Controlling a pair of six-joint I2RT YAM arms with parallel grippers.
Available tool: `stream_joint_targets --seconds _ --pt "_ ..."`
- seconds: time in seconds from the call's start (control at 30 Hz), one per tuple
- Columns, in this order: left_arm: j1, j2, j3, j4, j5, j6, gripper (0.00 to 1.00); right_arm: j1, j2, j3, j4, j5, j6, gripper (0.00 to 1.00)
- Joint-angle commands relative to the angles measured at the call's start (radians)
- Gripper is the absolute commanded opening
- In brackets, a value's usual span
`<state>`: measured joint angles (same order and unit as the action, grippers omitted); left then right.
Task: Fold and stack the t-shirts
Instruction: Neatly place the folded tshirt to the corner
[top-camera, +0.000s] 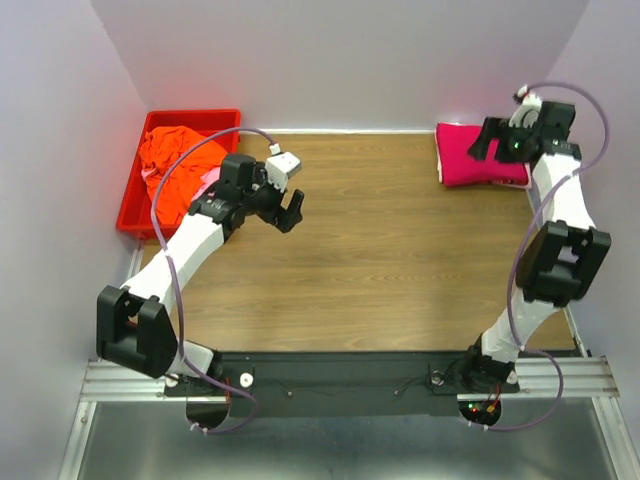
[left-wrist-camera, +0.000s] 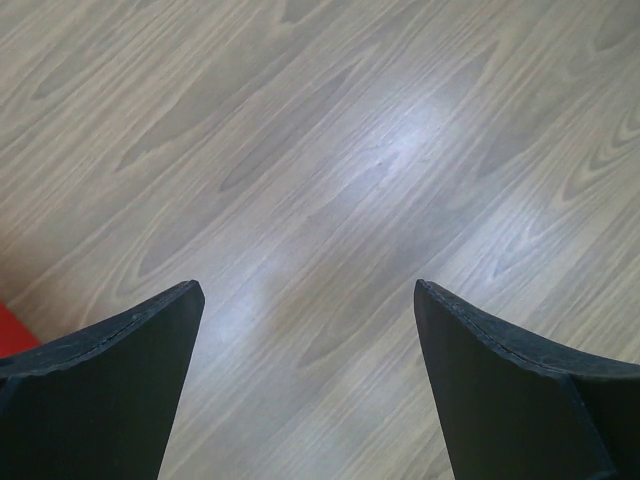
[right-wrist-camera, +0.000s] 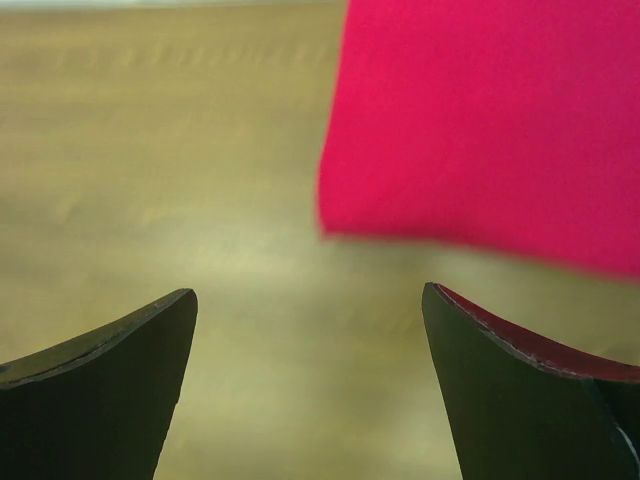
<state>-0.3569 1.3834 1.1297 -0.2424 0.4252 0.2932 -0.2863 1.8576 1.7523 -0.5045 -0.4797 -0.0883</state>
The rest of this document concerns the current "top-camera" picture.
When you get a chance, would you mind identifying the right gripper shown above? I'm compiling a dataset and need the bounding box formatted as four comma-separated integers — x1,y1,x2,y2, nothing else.
466,116,539,164

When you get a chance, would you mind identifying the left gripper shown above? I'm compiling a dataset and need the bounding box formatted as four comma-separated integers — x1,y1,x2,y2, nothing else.
241,162,304,233

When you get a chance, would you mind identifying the magenta t shirt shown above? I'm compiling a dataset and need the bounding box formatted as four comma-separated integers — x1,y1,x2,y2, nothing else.
435,123,531,188

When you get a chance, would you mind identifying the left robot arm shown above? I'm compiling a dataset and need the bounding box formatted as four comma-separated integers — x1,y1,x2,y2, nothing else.
96,152,304,394

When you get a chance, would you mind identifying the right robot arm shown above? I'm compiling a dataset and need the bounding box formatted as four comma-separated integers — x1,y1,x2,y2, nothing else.
460,93,612,390

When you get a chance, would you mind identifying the folded red coca-cola t shirt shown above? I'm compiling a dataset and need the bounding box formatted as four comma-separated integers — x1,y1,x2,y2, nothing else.
492,179,532,190

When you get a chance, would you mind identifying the folded white t shirt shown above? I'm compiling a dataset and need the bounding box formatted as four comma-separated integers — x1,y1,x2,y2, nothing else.
436,148,444,184

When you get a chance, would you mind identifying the light pink t shirt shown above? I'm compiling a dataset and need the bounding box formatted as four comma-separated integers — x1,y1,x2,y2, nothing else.
141,167,220,197

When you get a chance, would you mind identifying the orange t shirt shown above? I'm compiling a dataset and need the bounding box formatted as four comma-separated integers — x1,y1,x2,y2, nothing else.
138,127,227,226

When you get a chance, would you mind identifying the red plastic bin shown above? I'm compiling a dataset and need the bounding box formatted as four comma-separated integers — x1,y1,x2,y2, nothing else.
116,109,242,239

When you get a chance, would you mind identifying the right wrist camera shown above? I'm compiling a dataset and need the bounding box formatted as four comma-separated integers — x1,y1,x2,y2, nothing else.
509,85,542,128

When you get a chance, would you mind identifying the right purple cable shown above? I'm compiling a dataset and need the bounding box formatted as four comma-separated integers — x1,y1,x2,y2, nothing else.
464,81,612,431

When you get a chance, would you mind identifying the purple cable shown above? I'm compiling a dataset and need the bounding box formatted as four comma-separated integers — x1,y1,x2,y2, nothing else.
149,127,281,435
464,81,612,431

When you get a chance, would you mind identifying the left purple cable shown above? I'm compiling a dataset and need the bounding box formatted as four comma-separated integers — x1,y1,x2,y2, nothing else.
149,127,281,435

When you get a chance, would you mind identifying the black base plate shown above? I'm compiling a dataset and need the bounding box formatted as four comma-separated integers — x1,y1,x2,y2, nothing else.
165,351,519,419

